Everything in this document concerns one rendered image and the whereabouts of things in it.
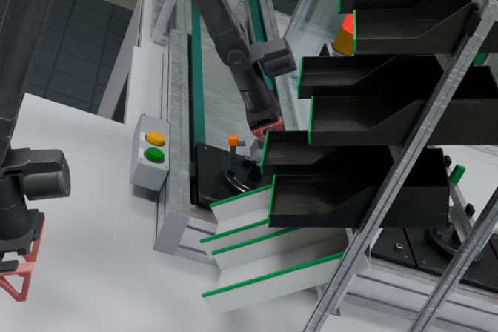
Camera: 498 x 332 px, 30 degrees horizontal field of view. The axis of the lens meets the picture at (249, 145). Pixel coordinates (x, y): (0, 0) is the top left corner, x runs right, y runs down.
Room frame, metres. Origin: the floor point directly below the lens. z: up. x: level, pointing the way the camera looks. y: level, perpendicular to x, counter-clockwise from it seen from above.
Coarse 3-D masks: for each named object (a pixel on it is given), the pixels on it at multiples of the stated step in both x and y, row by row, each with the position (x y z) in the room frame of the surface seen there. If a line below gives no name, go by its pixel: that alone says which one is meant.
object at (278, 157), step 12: (276, 132) 1.53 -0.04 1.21; (288, 132) 1.54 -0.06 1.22; (300, 132) 1.54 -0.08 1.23; (264, 144) 1.48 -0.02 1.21; (276, 144) 1.53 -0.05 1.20; (288, 144) 1.53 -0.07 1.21; (300, 144) 1.53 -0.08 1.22; (264, 156) 1.44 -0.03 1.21; (276, 156) 1.48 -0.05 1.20; (288, 156) 1.48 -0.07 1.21; (300, 156) 1.48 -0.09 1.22; (312, 156) 1.48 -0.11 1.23; (324, 156) 1.42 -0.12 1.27; (336, 156) 1.42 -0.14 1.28; (348, 156) 1.42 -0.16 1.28; (264, 168) 1.41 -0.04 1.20; (276, 168) 1.41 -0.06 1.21; (288, 168) 1.41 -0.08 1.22; (300, 168) 1.41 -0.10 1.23; (312, 168) 1.42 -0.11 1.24; (324, 168) 1.42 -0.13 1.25
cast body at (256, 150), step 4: (256, 140) 1.75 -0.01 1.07; (260, 140) 1.76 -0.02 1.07; (252, 144) 1.76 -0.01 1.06; (256, 144) 1.74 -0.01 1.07; (260, 144) 1.75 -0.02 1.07; (252, 148) 1.75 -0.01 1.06; (256, 148) 1.72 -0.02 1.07; (260, 148) 1.73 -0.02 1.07; (252, 152) 1.73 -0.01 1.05; (256, 152) 1.72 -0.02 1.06; (260, 152) 1.72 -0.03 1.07; (252, 156) 1.72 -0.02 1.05; (256, 156) 1.72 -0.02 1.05; (260, 156) 1.72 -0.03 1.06; (256, 160) 1.72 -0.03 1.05; (260, 160) 1.73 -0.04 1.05
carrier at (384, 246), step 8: (384, 232) 1.79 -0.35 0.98; (392, 232) 1.82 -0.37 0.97; (400, 232) 1.84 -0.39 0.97; (376, 240) 1.76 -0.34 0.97; (384, 240) 1.78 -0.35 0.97; (392, 240) 1.79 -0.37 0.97; (400, 240) 1.81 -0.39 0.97; (376, 248) 1.73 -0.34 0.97; (384, 248) 1.74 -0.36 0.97; (392, 248) 1.76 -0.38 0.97; (408, 248) 1.79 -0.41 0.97; (376, 256) 1.71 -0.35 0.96; (384, 256) 1.71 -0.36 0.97; (392, 256) 1.72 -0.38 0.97; (400, 256) 1.74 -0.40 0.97; (408, 256) 1.75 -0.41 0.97; (400, 264) 1.73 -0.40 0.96; (408, 264) 1.73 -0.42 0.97
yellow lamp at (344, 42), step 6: (342, 30) 1.95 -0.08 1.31; (336, 36) 1.96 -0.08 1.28; (342, 36) 1.94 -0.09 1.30; (348, 36) 1.94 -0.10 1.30; (336, 42) 1.95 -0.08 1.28; (342, 42) 1.94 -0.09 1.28; (348, 42) 1.94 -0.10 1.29; (336, 48) 1.94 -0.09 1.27; (342, 48) 1.94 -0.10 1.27; (348, 48) 1.94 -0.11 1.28; (348, 54) 1.94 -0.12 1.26
